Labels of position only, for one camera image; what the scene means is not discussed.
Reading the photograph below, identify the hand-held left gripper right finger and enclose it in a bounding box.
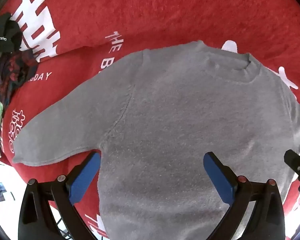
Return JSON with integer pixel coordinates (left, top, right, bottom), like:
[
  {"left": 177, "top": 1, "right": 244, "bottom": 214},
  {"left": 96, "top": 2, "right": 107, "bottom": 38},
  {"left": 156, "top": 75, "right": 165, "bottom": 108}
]
[{"left": 203, "top": 151, "right": 286, "bottom": 240}]

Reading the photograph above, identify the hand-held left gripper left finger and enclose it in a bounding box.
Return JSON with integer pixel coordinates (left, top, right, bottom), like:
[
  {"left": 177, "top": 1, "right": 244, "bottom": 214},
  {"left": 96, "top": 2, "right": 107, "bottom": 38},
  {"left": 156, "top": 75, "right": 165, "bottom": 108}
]
[{"left": 18, "top": 151, "right": 102, "bottom": 240}]

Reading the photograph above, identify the grey sweater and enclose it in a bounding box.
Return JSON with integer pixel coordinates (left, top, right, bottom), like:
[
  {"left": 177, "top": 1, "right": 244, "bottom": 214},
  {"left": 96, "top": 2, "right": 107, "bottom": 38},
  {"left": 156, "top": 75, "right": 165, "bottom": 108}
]
[{"left": 12, "top": 40, "right": 300, "bottom": 240}]

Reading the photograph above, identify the red plaid cloth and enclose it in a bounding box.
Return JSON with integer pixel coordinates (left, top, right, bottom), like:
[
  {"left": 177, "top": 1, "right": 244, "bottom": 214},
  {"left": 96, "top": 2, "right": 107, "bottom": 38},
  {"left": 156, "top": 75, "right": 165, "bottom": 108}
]
[{"left": 0, "top": 49, "right": 38, "bottom": 108}]

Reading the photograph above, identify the red blanket with white print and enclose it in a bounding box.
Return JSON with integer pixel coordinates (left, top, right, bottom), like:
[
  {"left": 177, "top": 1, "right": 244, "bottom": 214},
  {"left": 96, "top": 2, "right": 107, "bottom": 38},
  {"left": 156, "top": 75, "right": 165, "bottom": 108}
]
[{"left": 0, "top": 0, "right": 300, "bottom": 240}]

